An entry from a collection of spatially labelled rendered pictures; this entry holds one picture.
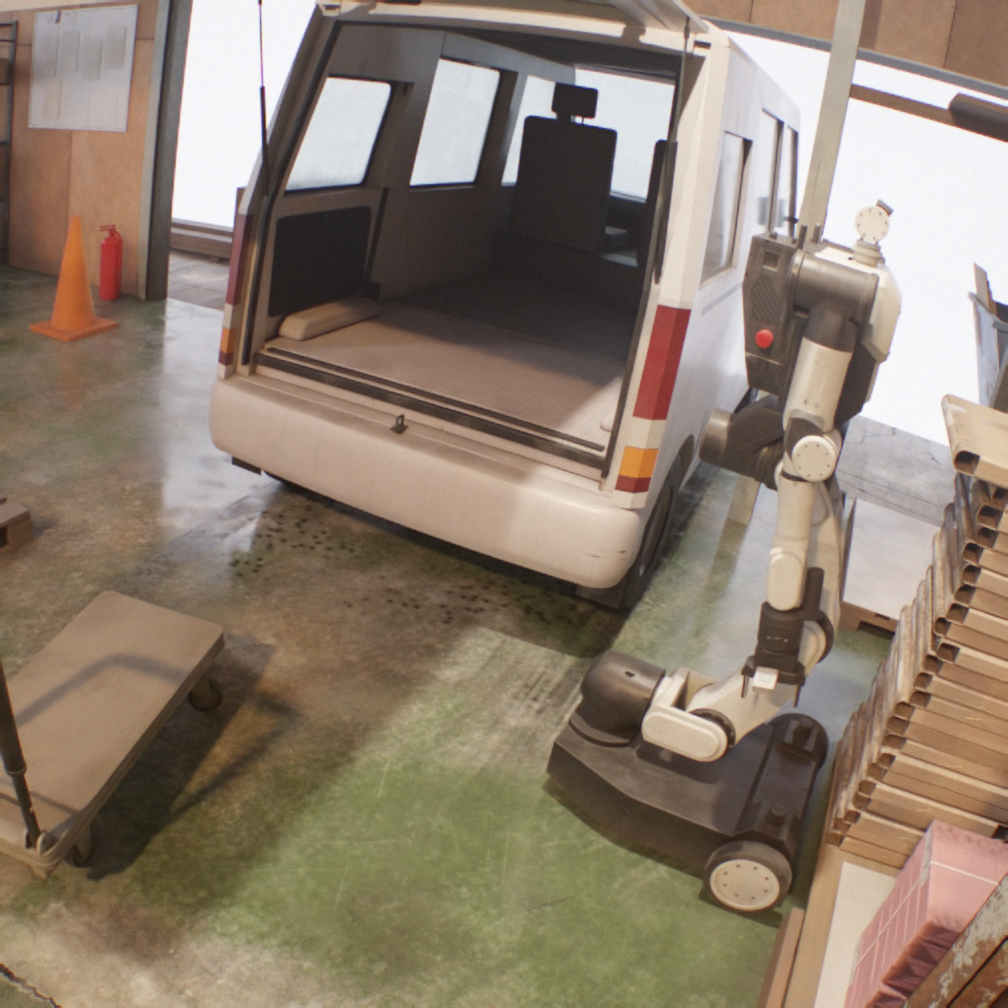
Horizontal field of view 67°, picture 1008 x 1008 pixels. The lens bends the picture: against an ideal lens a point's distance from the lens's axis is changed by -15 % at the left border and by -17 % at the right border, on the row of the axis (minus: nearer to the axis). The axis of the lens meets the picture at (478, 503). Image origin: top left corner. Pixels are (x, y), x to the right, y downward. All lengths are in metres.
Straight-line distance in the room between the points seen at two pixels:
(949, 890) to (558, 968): 0.79
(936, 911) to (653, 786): 0.78
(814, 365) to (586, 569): 1.14
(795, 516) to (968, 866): 0.75
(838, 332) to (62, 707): 1.74
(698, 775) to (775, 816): 0.25
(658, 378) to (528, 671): 0.91
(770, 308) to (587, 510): 0.93
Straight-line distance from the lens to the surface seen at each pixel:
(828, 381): 1.45
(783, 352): 1.62
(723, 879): 2.00
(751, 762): 2.18
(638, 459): 2.29
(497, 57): 3.99
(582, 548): 2.35
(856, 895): 2.10
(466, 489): 2.40
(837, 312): 1.43
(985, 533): 1.84
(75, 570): 2.89
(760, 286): 1.61
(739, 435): 1.70
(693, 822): 1.97
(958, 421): 1.89
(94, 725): 1.97
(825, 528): 1.72
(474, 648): 2.60
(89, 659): 2.16
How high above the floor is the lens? 1.51
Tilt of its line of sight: 26 degrees down
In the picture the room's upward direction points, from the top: 9 degrees clockwise
